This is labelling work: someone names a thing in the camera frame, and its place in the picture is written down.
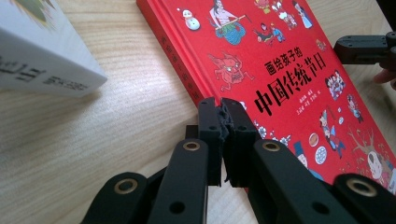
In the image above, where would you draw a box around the white caterpillar picture book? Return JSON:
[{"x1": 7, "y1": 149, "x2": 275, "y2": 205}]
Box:
[{"x1": 0, "y1": 0, "x2": 108, "y2": 98}]

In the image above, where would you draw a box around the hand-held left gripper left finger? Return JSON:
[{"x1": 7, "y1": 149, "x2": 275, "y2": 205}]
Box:
[{"x1": 186, "y1": 97, "x2": 225, "y2": 187}]

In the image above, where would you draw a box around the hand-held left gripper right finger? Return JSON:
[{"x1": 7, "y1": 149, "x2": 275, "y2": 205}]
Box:
[{"x1": 221, "y1": 98, "x2": 262, "y2": 189}]

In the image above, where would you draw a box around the red picture book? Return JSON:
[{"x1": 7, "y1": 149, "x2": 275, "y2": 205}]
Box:
[{"x1": 135, "y1": 0, "x2": 396, "y2": 195}]

